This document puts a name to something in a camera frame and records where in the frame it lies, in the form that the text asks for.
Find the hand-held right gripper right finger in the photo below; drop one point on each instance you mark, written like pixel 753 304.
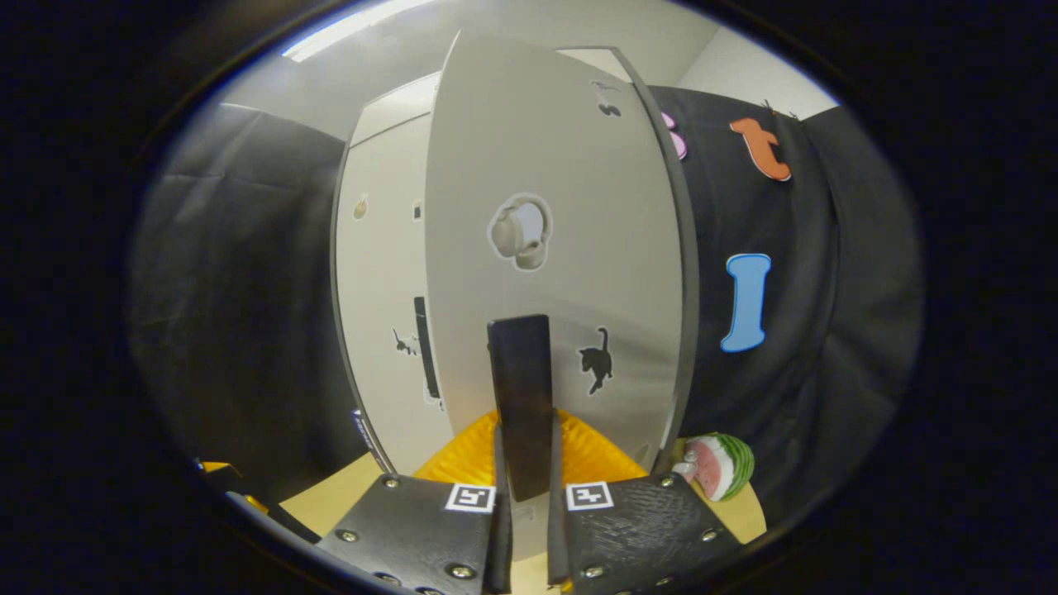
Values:
pixel 636 529

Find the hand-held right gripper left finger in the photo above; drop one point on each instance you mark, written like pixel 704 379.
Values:
pixel 413 529

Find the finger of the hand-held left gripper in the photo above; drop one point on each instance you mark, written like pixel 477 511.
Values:
pixel 219 468
pixel 273 512

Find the white double-door shoe cabinet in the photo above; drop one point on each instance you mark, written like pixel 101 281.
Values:
pixel 335 268

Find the camera sticker shoe cabinet door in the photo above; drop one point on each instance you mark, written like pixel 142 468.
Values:
pixel 380 289

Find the headphone sticker shoe cabinet door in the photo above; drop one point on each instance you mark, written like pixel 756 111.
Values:
pixel 537 149

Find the dark blue book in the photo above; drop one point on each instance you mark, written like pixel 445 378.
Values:
pixel 370 438

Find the watermelon slice toy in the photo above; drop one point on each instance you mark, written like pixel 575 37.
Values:
pixel 723 467

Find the black backdrop cloth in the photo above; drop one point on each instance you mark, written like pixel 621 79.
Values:
pixel 248 289

